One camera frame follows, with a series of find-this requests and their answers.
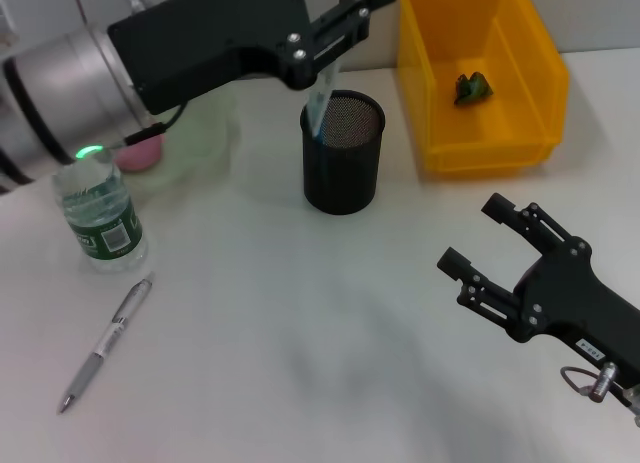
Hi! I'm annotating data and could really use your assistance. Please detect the blue scissors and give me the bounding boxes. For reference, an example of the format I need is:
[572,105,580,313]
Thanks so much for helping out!
[304,102,329,184]

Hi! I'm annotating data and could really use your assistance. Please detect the transparent plastic ruler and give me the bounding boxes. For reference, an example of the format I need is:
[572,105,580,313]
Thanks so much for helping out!
[302,57,347,139]

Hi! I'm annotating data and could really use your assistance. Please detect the green plastic wrapper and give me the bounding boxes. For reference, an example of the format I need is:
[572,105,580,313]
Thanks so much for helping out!
[452,71,494,107]

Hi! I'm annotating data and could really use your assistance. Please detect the pink peach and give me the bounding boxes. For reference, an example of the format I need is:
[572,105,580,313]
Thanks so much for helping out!
[117,134,166,173]

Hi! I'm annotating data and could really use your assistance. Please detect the clear water bottle green label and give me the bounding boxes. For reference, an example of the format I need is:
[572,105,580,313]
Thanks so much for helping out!
[52,150,150,274]

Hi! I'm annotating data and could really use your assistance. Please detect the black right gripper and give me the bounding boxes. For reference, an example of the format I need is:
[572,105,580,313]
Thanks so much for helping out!
[437,192,640,387]

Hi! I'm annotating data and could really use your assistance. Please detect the silver ballpoint pen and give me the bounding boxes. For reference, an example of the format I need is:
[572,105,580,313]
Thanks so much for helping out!
[57,271,155,415]

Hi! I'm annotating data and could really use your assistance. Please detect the yellow plastic storage bin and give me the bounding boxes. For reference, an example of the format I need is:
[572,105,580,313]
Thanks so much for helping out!
[394,0,570,174]

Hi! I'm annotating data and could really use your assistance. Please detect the translucent green fruit plate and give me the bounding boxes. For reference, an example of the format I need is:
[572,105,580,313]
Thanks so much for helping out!
[117,80,241,194]

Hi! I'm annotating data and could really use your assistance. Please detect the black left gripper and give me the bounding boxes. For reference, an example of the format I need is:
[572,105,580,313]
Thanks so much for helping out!
[107,0,401,117]

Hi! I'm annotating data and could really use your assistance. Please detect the black mesh pen cup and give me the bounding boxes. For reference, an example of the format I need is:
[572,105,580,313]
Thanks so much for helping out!
[299,89,386,215]

